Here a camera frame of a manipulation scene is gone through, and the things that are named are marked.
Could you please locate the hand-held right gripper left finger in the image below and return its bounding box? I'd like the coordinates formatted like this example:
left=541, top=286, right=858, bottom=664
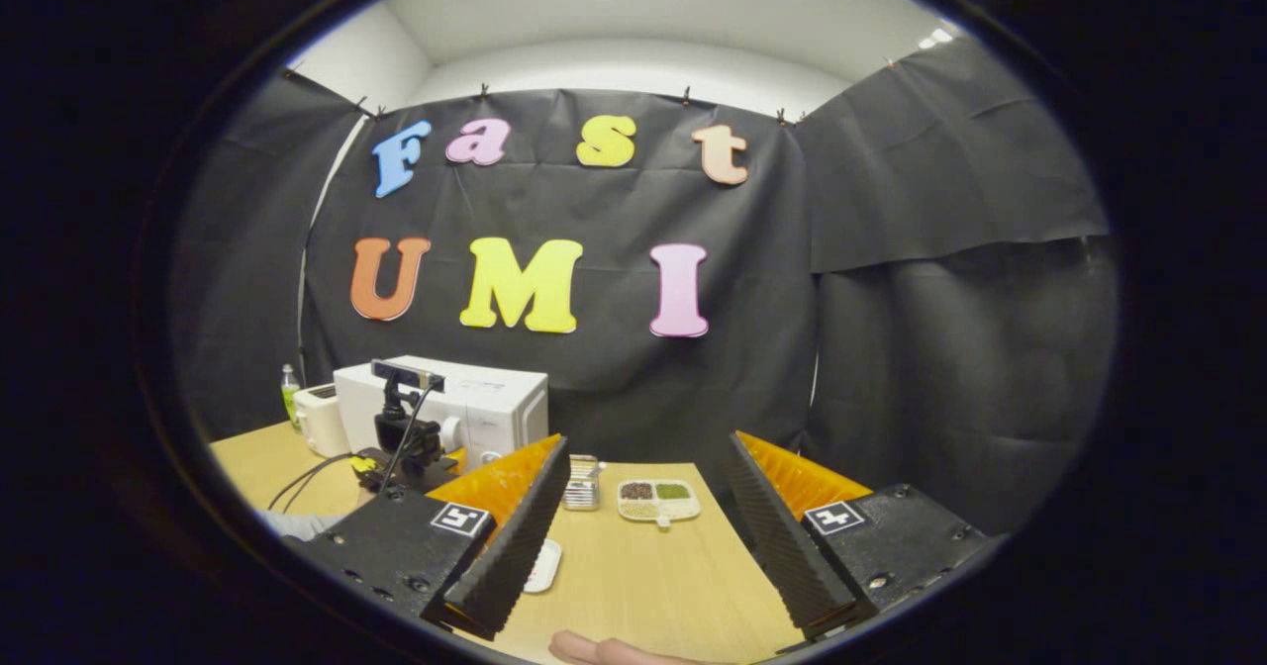
left=287, top=434, right=572, bottom=641

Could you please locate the divided white snack tray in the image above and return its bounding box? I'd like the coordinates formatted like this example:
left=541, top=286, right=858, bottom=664
left=617, top=479, right=702, bottom=529

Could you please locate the white food plate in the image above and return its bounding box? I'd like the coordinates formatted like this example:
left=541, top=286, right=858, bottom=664
left=522, top=538, right=563, bottom=595

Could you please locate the black backdrop cloth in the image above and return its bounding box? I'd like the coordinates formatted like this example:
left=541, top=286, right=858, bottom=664
left=168, top=37, right=1120, bottom=537

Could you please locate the white microwave oven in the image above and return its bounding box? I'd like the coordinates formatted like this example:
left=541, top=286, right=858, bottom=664
left=334, top=355, right=550, bottom=473

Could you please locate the black cable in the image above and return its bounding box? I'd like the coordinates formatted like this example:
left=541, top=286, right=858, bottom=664
left=267, top=452, right=357, bottom=513

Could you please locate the white toaster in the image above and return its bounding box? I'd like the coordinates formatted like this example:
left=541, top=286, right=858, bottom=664
left=294, top=384, right=349, bottom=458

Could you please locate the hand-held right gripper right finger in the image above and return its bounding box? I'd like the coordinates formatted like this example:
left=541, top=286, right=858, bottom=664
left=726, top=430, right=996, bottom=641

